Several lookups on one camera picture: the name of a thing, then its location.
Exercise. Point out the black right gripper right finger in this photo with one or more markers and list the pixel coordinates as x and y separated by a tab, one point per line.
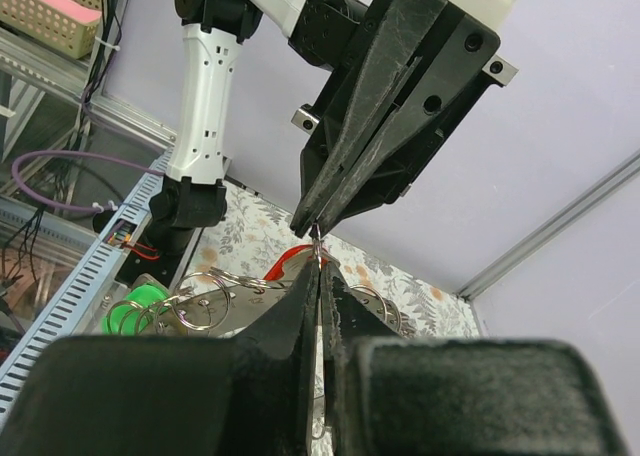
388	395

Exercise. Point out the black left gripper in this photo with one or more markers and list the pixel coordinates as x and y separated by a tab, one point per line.
403	76

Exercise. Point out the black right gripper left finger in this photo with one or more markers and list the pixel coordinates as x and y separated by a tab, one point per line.
250	394

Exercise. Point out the key with red tag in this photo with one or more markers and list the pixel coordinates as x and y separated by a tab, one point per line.
292	261

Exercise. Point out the green key tag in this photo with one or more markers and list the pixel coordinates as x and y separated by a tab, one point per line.
133	314

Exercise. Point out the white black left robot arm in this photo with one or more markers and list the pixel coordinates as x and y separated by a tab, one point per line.
193	194

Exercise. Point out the floral tablecloth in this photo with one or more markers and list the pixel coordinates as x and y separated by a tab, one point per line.
255	233

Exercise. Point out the cream perforated basket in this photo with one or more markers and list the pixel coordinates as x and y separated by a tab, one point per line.
66	26

